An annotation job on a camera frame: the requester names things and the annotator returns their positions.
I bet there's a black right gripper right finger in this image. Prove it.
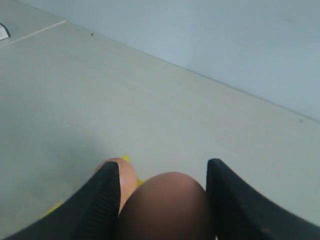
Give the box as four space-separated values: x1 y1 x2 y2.
206 158 320 240

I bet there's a brown egg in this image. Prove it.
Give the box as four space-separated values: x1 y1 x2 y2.
94 157 138 213
114 172 216 240

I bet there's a yellow plastic egg tray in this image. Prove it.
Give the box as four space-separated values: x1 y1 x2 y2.
46 155 146 217

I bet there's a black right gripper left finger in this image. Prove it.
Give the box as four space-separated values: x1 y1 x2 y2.
7 161 121 240

